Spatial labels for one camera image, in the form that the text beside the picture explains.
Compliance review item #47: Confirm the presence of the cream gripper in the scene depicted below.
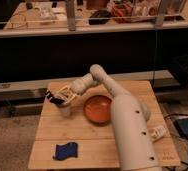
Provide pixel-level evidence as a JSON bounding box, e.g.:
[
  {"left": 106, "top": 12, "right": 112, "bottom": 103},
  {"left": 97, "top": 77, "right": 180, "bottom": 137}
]
[{"left": 55, "top": 85, "right": 76, "bottom": 106}]

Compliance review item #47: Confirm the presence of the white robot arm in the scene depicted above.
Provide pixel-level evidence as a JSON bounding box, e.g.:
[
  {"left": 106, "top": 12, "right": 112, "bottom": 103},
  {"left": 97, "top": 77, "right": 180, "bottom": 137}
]
[{"left": 55, "top": 64, "right": 162, "bottom": 171}]

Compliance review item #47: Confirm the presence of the orange bowl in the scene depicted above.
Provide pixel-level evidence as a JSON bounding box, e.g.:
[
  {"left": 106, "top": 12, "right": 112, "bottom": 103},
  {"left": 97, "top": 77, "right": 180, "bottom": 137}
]
[{"left": 83, "top": 95, "right": 111, "bottom": 124}]

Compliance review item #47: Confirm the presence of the wooden table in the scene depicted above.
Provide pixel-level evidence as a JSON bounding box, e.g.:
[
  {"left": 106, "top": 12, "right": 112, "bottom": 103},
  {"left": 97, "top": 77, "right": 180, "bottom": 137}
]
[{"left": 28, "top": 81, "right": 180, "bottom": 170}]

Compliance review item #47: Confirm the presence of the blue cloth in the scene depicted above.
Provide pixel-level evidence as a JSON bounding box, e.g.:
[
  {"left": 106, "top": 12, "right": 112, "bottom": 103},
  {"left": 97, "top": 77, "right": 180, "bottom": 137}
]
[{"left": 53, "top": 142, "right": 78, "bottom": 161}]

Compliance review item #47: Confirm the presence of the black object on bench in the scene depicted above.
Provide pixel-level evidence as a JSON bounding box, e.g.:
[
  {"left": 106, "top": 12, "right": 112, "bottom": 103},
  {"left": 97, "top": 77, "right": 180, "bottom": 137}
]
[{"left": 88, "top": 10, "right": 111, "bottom": 25}]

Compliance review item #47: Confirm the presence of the white label tag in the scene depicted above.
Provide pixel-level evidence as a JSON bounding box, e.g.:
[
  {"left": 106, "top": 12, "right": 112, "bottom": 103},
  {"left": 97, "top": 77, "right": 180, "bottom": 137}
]
[{"left": 149, "top": 125, "right": 167, "bottom": 142}]

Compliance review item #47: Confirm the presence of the red clutter on bench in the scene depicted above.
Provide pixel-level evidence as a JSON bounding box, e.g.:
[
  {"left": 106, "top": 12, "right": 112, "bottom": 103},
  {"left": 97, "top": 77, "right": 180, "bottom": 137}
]
[{"left": 111, "top": 0, "right": 133, "bottom": 23}]

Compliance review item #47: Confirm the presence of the black pedal box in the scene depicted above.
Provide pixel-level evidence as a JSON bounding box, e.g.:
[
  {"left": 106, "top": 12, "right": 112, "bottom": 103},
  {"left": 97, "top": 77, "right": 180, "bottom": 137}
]
[{"left": 174, "top": 118, "right": 188, "bottom": 137}]

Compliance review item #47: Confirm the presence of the grey metal post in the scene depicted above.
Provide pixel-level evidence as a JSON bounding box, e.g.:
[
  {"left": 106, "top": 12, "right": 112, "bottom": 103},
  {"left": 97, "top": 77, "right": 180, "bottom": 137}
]
[{"left": 65, "top": 0, "right": 76, "bottom": 31}]

